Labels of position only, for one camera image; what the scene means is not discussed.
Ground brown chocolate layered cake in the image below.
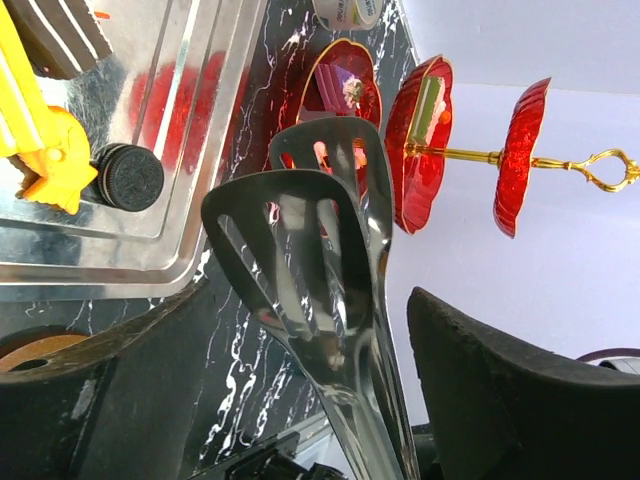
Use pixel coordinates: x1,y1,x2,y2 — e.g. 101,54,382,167
4,0,113,80

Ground clear tape roll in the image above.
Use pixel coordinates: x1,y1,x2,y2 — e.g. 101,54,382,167
312,0,383,31

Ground orange fish shaped pastry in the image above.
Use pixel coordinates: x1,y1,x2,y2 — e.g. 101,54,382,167
19,106,98,215

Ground brown wooden coaster left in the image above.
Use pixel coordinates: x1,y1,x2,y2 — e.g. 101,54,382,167
1,333,88,373

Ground red white strawberry cake slice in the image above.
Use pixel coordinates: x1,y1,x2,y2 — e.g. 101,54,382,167
314,63,364,114

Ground yellow orange cake piece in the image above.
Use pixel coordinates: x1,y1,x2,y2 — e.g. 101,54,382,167
1,2,57,157

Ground red three-tier cake stand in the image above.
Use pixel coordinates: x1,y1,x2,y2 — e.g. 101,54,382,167
280,38,639,237

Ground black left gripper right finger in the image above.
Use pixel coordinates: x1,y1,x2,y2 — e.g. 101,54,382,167
407,287,639,479

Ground dark chocolate cookie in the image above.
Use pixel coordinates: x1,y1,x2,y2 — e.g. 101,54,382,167
96,143,164,212

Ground silver metal tray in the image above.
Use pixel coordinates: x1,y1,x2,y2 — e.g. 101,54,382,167
1,1,266,302

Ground green striped macaron cake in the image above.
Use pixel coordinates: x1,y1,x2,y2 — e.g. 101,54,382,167
408,76,447,146

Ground silver metal serving tongs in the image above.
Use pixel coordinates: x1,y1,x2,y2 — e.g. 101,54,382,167
201,116,420,479

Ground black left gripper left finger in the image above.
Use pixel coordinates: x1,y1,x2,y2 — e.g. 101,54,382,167
1,280,215,479

